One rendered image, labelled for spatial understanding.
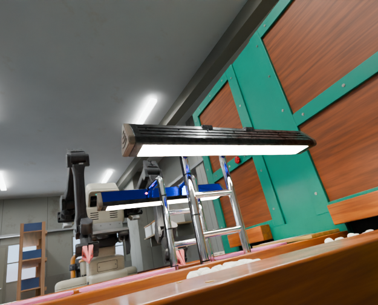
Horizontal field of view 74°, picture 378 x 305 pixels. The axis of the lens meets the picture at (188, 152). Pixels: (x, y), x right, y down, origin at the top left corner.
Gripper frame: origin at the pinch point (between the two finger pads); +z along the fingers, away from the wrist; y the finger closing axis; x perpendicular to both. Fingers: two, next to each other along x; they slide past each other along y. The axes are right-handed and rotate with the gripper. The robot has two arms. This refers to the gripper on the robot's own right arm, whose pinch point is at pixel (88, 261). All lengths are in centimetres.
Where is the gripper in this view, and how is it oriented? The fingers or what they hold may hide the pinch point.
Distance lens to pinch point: 126.9
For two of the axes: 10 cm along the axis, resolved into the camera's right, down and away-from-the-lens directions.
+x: -1.2, 9.6, 2.4
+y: 9.0, 0.0, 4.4
